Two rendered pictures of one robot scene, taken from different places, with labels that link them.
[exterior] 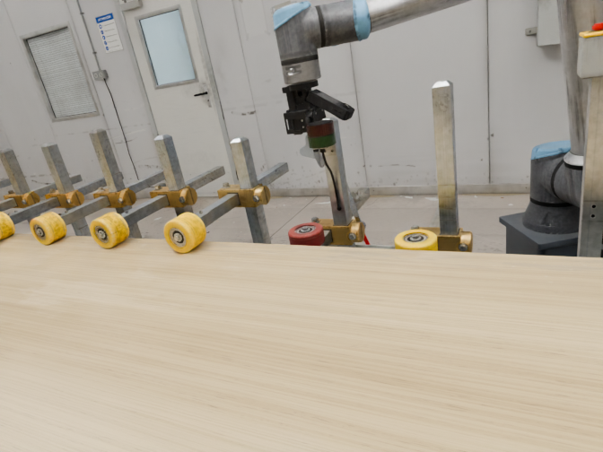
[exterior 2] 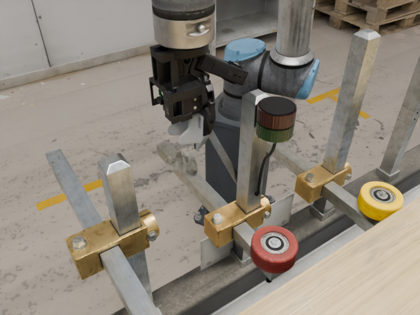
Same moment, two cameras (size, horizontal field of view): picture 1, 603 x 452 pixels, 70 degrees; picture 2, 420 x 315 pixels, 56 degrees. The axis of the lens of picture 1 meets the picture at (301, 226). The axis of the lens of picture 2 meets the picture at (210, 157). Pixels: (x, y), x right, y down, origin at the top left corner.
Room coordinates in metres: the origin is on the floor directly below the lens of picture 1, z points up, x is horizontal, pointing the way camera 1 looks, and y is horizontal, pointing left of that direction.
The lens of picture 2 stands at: (0.81, 0.42, 1.44)
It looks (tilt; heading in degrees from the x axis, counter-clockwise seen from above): 39 degrees down; 297
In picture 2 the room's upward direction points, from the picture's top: straight up
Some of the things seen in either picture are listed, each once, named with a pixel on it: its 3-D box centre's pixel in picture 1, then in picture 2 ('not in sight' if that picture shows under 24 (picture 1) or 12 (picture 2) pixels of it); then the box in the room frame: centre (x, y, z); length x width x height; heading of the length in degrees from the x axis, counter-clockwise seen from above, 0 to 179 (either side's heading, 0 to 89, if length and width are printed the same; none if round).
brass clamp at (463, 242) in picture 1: (440, 241); (324, 179); (0.88, -0.30, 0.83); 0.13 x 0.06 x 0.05; 61
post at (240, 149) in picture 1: (257, 224); (134, 265); (1.11, 0.12, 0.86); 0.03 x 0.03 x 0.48; 61
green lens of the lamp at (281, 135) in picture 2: (321, 139); (274, 125); (0.95, -0.08, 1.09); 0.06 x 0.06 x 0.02
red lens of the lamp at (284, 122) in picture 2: (319, 128); (276, 112); (0.95, -0.08, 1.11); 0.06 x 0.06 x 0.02
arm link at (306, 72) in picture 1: (301, 73); (185, 27); (1.10, -0.07, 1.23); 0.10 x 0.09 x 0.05; 151
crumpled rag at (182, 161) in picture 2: (353, 195); (181, 159); (1.18, -0.16, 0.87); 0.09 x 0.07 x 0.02; 151
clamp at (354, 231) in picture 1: (336, 231); (239, 219); (1.00, -0.08, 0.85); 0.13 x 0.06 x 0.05; 61
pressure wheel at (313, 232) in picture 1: (309, 250); (271, 261); (0.90, -0.01, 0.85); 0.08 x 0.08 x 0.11
